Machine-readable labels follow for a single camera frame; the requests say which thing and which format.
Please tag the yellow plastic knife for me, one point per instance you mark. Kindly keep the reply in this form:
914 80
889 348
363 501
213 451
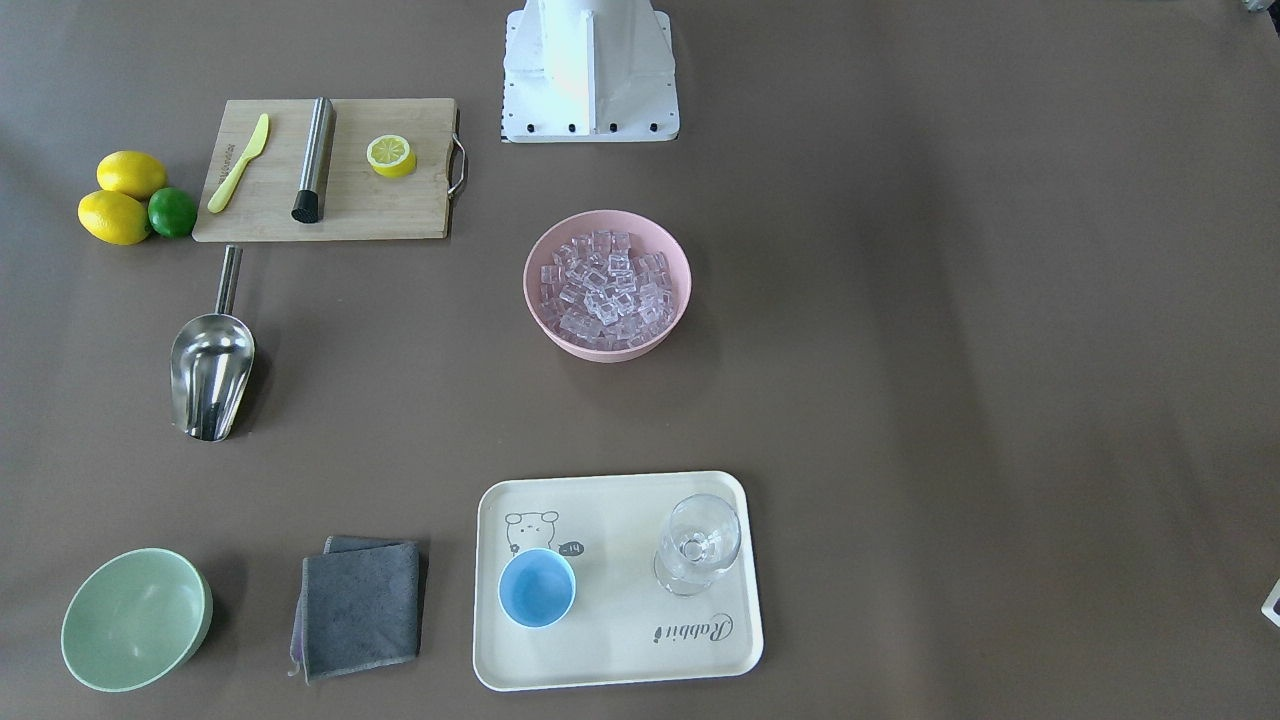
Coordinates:
253 149

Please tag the steel muddler black tip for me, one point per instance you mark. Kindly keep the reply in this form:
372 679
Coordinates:
309 201

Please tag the pink bowl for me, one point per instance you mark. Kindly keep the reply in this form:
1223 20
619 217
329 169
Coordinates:
652 237

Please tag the pile of clear ice cubes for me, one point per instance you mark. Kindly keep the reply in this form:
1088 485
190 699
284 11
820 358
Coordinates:
600 291

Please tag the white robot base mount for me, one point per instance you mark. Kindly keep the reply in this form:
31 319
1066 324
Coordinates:
589 72

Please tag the half lemon slice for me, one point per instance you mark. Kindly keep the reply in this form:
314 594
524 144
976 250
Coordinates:
391 156

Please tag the upper yellow lemon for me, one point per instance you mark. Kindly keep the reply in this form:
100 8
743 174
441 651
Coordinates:
135 173

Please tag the blue plastic cup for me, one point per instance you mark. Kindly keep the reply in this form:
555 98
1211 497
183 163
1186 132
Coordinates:
537 588

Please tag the bamboo cutting board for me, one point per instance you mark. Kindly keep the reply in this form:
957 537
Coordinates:
358 204

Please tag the stainless steel ice scoop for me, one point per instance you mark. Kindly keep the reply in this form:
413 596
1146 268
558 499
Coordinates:
211 361

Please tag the lower yellow lemon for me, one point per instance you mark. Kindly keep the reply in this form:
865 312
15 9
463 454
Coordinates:
114 217

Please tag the green bowl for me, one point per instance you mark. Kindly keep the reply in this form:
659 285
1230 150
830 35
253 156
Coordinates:
135 619

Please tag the grey folded cloth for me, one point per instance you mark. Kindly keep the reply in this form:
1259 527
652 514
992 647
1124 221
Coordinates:
359 607

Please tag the cream rabbit tray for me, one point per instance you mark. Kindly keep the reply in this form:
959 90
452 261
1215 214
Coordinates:
623 626

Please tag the clear wine glass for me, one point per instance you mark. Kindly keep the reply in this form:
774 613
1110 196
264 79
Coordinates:
699 542

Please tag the green lime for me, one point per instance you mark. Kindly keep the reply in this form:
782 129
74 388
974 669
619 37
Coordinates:
172 213

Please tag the yellow lemon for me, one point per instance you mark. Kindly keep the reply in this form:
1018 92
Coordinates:
114 217
135 173

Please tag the white object at edge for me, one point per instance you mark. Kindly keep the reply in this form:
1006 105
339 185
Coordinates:
1271 607

